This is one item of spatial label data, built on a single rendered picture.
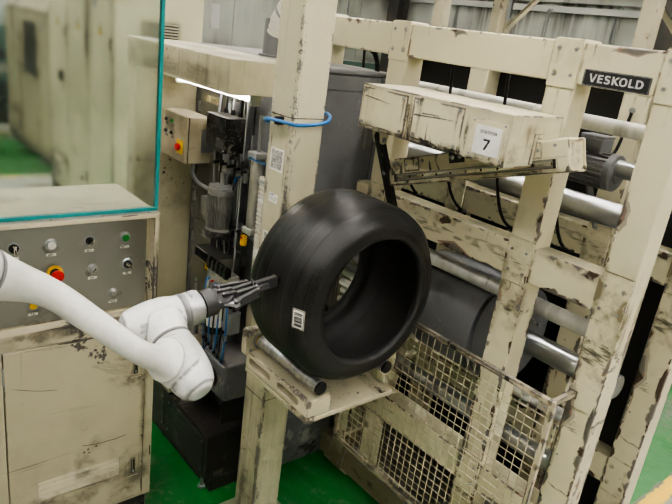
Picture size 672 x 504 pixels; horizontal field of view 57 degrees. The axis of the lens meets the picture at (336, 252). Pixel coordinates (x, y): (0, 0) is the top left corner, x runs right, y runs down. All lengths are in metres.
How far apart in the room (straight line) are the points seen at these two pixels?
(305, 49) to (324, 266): 0.68
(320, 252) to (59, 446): 1.25
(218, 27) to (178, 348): 10.67
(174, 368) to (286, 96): 0.96
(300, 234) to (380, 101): 0.55
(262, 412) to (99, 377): 0.59
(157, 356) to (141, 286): 0.93
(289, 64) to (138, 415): 1.41
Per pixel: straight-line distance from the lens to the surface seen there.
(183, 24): 5.27
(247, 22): 12.33
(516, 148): 1.79
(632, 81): 1.94
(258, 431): 2.46
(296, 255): 1.75
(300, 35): 1.99
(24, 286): 1.32
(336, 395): 2.11
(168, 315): 1.58
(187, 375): 1.48
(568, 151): 1.82
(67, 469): 2.57
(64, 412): 2.43
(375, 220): 1.79
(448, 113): 1.88
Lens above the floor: 1.92
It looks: 19 degrees down
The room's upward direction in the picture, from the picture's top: 8 degrees clockwise
